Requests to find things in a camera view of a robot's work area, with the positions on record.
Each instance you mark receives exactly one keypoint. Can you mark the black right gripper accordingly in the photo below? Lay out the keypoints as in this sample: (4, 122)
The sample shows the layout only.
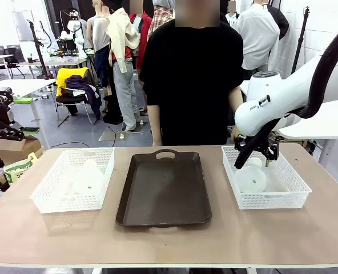
(267, 134)

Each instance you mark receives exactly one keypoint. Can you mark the translucent white conical flask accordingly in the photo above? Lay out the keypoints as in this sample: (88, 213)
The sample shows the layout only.
(250, 179)

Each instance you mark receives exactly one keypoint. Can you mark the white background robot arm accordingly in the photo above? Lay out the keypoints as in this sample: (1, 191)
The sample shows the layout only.
(73, 28)

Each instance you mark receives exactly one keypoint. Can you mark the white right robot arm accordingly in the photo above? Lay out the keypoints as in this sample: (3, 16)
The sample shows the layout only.
(283, 94)

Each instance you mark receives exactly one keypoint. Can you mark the person right forearm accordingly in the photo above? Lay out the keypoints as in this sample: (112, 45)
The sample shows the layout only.
(157, 125)

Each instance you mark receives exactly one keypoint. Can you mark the person left forearm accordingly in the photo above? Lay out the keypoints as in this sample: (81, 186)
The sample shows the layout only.
(236, 102)

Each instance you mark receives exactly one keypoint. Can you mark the person left hand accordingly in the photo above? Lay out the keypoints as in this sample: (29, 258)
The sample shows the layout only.
(235, 134)

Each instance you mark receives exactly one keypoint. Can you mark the brown cardboard box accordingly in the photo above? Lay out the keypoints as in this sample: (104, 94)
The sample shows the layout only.
(15, 147)

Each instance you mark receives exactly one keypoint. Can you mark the white work table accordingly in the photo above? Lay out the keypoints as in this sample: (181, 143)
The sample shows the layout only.
(23, 85)

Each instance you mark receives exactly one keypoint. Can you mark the green and white bag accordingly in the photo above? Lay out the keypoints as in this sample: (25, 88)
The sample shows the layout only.
(19, 169)

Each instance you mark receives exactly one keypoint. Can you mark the white perforated plastic basket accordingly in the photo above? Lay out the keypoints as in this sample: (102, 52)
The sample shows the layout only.
(271, 201)
(54, 199)

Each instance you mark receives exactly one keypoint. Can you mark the black metal chair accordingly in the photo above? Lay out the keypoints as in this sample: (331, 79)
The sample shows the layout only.
(72, 105)

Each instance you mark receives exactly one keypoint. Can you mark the black office chair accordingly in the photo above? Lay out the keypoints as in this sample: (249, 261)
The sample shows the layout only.
(10, 61)

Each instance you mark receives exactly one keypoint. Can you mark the yellow garment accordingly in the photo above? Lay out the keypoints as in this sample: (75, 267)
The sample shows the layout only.
(62, 78)

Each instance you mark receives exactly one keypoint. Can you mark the white side table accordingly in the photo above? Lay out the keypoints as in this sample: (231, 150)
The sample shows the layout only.
(320, 122)

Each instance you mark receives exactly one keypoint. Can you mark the black tripod stand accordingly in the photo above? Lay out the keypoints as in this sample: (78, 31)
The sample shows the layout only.
(39, 51)

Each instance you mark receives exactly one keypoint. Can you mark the background desk with clutter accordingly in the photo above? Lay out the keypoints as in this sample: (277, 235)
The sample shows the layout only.
(60, 61)

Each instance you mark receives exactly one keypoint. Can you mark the dark purple garment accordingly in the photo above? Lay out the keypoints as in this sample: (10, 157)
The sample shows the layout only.
(86, 91)

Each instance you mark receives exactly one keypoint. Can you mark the person torso black t-shirt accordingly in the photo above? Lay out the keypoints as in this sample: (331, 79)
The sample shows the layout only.
(192, 85)

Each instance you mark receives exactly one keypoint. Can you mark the white board panel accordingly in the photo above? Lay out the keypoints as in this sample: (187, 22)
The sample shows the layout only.
(23, 25)

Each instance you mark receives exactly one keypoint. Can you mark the translucent flask with paper label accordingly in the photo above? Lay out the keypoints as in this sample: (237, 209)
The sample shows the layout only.
(89, 178)

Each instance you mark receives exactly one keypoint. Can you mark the dark brown serving tray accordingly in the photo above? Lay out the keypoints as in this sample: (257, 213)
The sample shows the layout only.
(163, 194)

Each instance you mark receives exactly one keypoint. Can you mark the mannequin grey tank top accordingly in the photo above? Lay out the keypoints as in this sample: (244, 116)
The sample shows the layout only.
(99, 42)

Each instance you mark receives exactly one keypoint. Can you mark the mannequin white shirt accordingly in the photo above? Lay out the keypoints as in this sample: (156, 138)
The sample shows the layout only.
(257, 37)

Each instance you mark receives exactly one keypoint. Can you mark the black light stand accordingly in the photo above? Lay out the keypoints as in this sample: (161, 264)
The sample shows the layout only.
(300, 42)

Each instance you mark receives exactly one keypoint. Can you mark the mannequin cream jacket grey trousers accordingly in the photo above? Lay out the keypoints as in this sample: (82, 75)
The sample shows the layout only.
(123, 57)

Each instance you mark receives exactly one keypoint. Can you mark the black hanging jacket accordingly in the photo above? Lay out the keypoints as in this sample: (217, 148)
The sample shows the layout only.
(280, 23)

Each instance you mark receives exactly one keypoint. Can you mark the mannequin red jacket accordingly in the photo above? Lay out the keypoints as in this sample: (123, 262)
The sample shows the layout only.
(141, 34)

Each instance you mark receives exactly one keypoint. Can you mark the plaid shirt mannequin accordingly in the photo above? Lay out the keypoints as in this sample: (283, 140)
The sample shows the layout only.
(159, 21)

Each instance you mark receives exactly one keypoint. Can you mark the grey mannequin base plate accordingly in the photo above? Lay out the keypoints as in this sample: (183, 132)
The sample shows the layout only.
(112, 135)

